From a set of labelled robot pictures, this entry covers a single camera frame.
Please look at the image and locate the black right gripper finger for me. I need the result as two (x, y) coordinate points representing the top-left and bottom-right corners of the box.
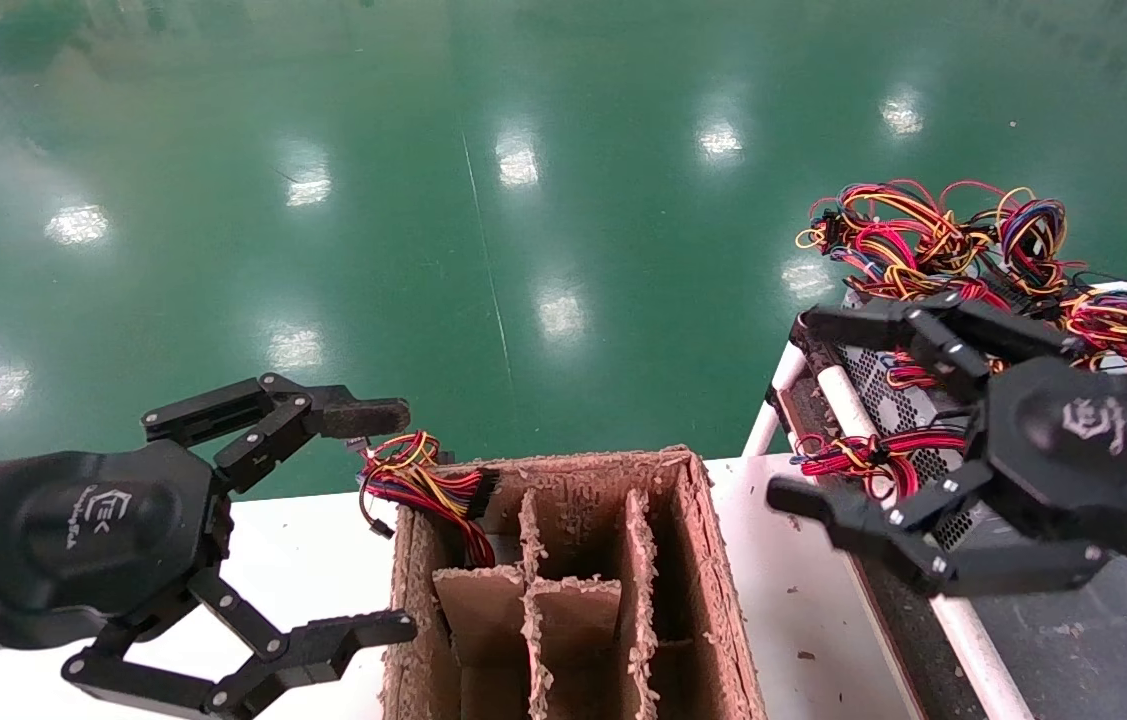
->
(766, 460), (1114, 599)
(798, 292), (1084, 401)

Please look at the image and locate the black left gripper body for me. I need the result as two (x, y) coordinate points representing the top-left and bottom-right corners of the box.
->
(0, 440), (232, 651)

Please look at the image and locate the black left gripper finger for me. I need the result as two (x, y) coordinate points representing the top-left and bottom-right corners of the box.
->
(61, 565), (419, 720)
(141, 372), (412, 493)

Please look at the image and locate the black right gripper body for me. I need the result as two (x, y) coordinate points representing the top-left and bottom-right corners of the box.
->
(983, 358), (1127, 563)

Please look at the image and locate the wire bundle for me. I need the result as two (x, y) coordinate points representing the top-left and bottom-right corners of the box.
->
(357, 430), (502, 569)

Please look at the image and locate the black pipe joint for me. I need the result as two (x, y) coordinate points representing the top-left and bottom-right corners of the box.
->
(788, 330), (839, 376)

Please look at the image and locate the silver perforated power supply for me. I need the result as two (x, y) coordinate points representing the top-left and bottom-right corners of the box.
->
(835, 340), (986, 553)

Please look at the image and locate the brown cardboard box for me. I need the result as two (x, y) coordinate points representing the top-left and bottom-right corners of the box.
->
(381, 445), (766, 720)

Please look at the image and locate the dark grey rack shelf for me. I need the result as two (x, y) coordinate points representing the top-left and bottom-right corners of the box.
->
(973, 560), (1127, 720)

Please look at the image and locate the cardboard divider insert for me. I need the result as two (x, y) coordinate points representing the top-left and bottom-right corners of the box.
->
(433, 488), (664, 720)

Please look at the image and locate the wire harness with blue wires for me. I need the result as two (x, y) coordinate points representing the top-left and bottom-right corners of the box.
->
(993, 185), (1089, 301)

